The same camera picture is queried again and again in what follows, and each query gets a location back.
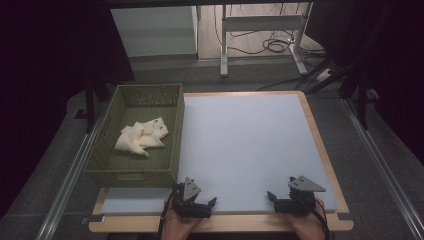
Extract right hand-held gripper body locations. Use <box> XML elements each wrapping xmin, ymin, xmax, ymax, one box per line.
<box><xmin>273</xmin><ymin>175</ymin><xmax>327</xmax><ymax>218</ymax></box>

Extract black floor cables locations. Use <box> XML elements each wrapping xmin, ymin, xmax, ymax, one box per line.
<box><xmin>213</xmin><ymin>2</ymin><xmax>327</xmax><ymax>69</ymax></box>

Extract cream cloth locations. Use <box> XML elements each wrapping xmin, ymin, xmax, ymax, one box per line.
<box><xmin>114</xmin><ymin>116</ymin><xmax>170</xmax><ymax>158</ymax></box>

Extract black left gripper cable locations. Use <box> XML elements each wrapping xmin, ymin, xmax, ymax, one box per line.
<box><xmin>157</xmin><ymin>186</ymin><xmax>178</xmax><ymax>240</ymax></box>

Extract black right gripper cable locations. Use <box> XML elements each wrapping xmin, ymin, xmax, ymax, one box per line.
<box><xmin>312</xmin><ymin>199</ymin><xmax>332</xmax><ymax>240</ymax></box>

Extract white cabinet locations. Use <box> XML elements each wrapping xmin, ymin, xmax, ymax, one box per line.
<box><xmin>110</xmin><ymin>5</ymin><xmax>199</xmax><ymax>58</ymax></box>

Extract green woven plastic basket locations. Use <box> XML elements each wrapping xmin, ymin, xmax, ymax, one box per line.
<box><xmin>83</xmin><ymin>82</ymin><xmax>186</xmax><ymax>189</ymax></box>

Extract light blue foam mat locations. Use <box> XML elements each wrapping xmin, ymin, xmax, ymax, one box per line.
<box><xmin>100</xmin><ymin>93</ymin><xmax>338</xmax><ymax>215</ymax></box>

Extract black stand leg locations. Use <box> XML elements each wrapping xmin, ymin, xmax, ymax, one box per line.
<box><xmin>83</xmin><ymin>78</ymin><xmax>97</xmax><ymax>134</ymax></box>

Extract white power strip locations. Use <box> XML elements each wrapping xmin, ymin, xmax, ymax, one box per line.
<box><xmin>314</xmin><ymin>67</ymin><xmax>335</xmax><ymax>83</ymax></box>

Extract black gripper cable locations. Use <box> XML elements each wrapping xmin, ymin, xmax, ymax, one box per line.
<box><xmin>157</xmin><ymin>186</ymin><xmax>178</xmax><ymax>240</ymax></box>
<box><xmin>312</xmin><ymin>199</ymin><xmax>332</xmax><ymax>240</ymax></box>

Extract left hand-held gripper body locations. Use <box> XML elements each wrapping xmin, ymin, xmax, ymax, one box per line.
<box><xmin>171</xmin><ymin>176</ymin><xmax>210</xmax><ymax>220</ymax></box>

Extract metal floor rail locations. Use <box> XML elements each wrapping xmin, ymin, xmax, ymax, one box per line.
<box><xmin>341</xmin><ymin>97</ymin><xmax>424</xmax><ymax>240</ymax></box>
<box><xmin>34</xmin><ymin>99</ymin><xmax>112</xmax><ymax>240</ymax></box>

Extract black tripod legs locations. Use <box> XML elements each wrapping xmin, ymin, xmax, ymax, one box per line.
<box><xmin>304</xmin><ymin>58</ymin><xmax>356</xmax><ymax>95</ymax></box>

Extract white metal desk frame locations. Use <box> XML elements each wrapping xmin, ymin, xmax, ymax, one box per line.
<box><xmin>219</xmin><ymin>1</ymin><xmax>314</xmax><ymax>78</ymax></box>

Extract person's left hand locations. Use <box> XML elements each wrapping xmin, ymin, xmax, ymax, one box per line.
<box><xmin>161</xmin><ymin>207</ymin><xmax>202</xmax><ymax>240</ymax></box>

